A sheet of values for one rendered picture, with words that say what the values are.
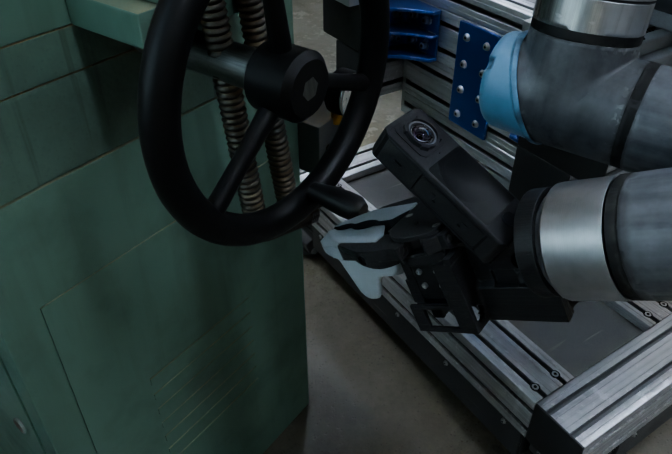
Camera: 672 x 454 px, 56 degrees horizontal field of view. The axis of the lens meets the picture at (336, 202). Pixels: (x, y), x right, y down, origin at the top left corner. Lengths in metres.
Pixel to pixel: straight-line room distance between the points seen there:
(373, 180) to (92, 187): 0.92
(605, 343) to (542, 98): 0.78
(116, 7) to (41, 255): 0.25
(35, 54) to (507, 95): 0.38
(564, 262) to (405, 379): 0.96
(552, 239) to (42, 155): 0.43
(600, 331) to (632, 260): 0.83
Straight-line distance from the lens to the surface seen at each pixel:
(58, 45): 0.59
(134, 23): 0.52
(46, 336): 0.71
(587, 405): 1.06
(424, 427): 1.26
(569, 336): 1.18
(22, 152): 0.60
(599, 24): 0.45
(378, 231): 0.48
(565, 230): 0.39
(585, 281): 0.39
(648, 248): 0.37
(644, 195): 0.38
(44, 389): 0.75
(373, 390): 1.30
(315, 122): 0.85
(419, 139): 0.43
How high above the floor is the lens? 1.03
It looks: 36 degrees down
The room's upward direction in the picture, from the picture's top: straight up
